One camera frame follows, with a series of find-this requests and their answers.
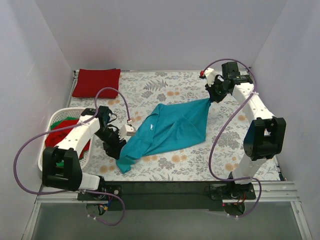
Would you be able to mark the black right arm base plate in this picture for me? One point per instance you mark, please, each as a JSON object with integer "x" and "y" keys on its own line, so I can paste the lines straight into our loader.
{"x": 231, "y": 191}

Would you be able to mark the crumpled green t shirt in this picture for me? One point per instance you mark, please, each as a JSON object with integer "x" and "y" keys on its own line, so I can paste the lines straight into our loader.
{"x": 58, "y": 122}

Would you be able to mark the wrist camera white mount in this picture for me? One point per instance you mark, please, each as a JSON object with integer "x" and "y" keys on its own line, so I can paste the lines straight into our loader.
{"x": 127, "y": 130}
{"x": 209, "y": 74}

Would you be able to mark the aluminium frame rail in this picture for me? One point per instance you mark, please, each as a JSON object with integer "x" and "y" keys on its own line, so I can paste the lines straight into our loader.
{"x": 172, "y": 211}

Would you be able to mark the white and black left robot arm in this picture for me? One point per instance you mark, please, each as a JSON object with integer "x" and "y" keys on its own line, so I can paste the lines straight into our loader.
{"x": 61, "y": 167}

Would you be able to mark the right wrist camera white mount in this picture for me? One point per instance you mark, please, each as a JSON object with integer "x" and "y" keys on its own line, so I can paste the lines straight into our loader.
{"x": 209, "y": 74}

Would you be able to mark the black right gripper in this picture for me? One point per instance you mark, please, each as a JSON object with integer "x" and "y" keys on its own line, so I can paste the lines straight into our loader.
{"x": 215, "y": 92}

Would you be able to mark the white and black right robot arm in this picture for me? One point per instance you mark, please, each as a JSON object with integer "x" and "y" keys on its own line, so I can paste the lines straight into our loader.
{"x": 264, "y": 138}

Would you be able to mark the folded red t shirt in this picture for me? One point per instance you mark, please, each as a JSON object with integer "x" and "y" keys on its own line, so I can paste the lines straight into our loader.
{"x": 90, "y": 82}

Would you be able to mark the floral patterned table mat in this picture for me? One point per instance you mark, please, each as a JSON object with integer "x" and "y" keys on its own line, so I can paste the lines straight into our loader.
{"x": 138, "y": 95}

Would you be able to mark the white plastic laundry basket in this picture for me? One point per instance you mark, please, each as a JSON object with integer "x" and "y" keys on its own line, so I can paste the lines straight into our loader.
{"x": 63, "y": 118}

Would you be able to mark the teal t shirt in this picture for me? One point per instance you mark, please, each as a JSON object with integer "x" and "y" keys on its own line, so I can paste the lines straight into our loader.
{"x": 168, "y": 128}

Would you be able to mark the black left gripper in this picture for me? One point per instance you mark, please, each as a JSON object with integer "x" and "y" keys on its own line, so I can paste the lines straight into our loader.
{"x": 114, "y": 146}

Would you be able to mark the crumpled red t shirt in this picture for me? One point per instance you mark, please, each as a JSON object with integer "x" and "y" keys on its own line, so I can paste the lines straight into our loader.
{"x": 60, "y": 135}

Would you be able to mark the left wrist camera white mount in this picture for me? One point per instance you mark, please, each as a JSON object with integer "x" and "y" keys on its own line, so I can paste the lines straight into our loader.
{"x": 127, "y": 130}

